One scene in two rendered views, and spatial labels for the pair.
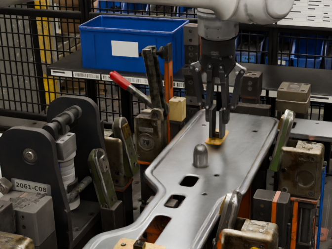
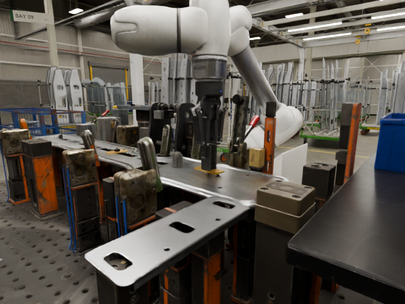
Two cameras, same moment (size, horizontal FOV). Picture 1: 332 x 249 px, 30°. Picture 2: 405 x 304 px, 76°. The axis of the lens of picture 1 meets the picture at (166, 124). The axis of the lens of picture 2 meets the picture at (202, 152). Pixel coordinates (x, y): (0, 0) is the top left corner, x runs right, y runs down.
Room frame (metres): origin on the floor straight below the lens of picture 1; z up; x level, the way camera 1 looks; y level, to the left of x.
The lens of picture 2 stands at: (1.53, -0.78, 1.21)
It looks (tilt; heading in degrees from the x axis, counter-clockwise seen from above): 12 degrees down; 109
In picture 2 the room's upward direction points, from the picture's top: straight up
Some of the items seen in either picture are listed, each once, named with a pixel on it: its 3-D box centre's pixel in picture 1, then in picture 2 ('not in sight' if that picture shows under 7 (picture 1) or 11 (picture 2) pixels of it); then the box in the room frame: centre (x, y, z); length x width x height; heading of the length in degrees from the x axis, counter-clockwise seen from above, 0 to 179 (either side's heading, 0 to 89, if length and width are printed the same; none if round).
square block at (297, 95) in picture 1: (290, 148); (279, 279); (1.53, -0.34, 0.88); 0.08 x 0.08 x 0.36; 69
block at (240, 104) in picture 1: (246, 154); not in sight; (1.56, -0.22, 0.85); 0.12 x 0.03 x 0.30; 69
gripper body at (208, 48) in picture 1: (218, 56); (209, 99); (1.32, -0.12, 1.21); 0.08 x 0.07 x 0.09; 69
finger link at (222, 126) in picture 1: (222, 122); (206, 157); (1.32, -0.13, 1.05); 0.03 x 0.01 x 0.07; 159
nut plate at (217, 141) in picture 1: (217, 135); (208, 167); (1.32, -0.12, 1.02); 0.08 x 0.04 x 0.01; 159
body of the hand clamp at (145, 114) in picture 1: (152, 179); (239, 198); (1.38, 0.04, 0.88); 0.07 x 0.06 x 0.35; 69
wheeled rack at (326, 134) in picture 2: not in sight; (331, 109); (2.47, 6.95, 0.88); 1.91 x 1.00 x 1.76; 72
